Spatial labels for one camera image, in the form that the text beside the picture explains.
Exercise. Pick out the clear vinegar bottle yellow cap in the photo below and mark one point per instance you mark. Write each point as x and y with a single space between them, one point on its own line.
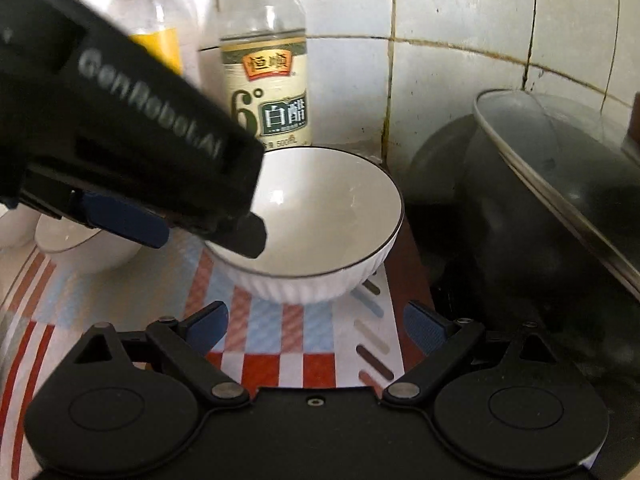
272 85

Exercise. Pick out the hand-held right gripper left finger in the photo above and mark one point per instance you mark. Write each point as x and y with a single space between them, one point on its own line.
211 321

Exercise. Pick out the striped patterned counter mat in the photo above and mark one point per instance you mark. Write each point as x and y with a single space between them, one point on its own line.
280 330

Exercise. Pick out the glass wok lid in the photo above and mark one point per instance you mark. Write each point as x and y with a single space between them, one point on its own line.
550 160

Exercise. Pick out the cooking wine bottle yellow label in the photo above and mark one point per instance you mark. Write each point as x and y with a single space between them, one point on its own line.
155 15

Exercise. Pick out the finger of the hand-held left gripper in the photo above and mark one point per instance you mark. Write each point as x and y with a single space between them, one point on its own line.
245 237
127 222

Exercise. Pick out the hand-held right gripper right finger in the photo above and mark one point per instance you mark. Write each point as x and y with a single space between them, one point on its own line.
424 327

